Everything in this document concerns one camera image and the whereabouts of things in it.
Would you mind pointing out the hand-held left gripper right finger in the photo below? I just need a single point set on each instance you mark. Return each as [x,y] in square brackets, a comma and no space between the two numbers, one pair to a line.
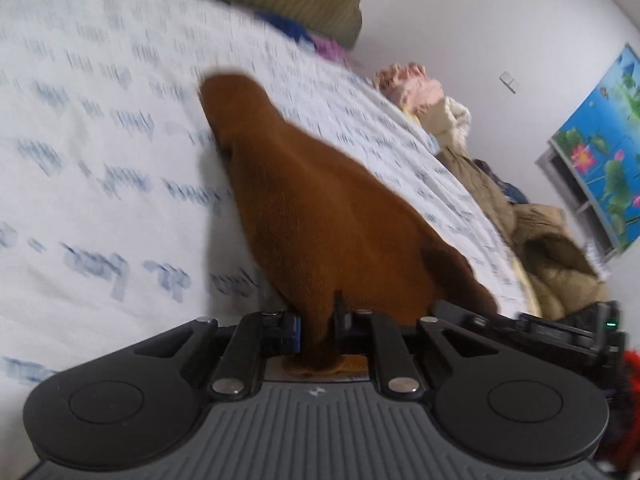
[342,330]

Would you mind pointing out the brown knitted sweater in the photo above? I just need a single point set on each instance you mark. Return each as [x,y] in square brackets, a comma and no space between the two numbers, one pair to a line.
[325,220]

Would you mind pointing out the dark blue cloth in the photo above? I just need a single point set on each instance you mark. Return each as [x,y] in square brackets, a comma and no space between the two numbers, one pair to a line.
[497,180]

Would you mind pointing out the blue lotus picture panel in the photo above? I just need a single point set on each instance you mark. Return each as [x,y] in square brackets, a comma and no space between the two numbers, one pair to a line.
[607,150]

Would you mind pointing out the khaki padded jacket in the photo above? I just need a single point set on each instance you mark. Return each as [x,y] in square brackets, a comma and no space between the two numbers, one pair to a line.
[535,240]

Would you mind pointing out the cream fleece cloth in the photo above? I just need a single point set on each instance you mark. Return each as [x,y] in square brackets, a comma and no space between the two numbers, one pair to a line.
[450,112]

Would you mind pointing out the pink clothes pile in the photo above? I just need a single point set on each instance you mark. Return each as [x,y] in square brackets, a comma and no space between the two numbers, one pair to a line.
[410,86]

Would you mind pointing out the white wall switch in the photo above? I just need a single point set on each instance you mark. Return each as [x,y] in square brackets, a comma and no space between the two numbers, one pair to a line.
[510,81]

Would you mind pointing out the white script-printed bed sheet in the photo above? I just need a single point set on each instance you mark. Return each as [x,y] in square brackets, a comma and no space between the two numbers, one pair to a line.
[115,160]

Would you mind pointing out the purple cloth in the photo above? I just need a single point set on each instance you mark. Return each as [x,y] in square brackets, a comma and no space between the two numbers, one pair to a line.
[327,49]

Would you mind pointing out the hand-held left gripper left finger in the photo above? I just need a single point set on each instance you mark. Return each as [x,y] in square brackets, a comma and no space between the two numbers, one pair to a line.
[285,332]

